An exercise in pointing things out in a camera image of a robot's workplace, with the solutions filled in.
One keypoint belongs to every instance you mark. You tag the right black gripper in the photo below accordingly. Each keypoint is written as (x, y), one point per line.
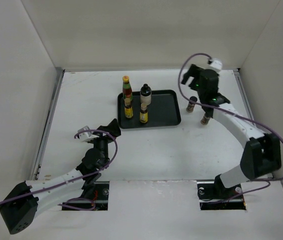
(193, 71)

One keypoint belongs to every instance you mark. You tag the small brown spice jar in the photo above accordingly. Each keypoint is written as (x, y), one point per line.
(191, 104)

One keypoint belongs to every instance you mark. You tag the white jar black knob lid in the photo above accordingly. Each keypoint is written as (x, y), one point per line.
(145, 94)

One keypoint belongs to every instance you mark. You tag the black plastic tray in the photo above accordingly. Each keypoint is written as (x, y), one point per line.
(163, 111)

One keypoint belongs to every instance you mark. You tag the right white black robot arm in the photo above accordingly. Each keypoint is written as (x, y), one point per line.
(261, 151)

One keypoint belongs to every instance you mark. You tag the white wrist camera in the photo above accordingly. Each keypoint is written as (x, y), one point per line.
(215, 64)
(84, 135)

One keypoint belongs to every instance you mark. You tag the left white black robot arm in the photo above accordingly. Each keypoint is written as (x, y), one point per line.
(28, 199)

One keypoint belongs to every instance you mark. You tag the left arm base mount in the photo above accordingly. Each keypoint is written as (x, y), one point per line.
(95, 198)

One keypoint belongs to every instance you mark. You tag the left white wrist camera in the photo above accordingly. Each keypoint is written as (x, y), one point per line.
(84, 135)

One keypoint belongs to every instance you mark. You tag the tall red chili sauce bottle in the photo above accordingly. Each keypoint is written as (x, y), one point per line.
(126, 88)

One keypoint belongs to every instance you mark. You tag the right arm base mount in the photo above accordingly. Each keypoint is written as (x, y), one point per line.
(212, 200)

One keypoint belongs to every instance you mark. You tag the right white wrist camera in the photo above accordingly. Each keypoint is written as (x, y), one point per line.
(215, 64)

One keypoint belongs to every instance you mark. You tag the small yellow label sauce bottle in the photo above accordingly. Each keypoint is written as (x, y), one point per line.
(143, 114)

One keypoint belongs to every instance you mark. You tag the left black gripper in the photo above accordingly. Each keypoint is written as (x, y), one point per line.
(112, 128)

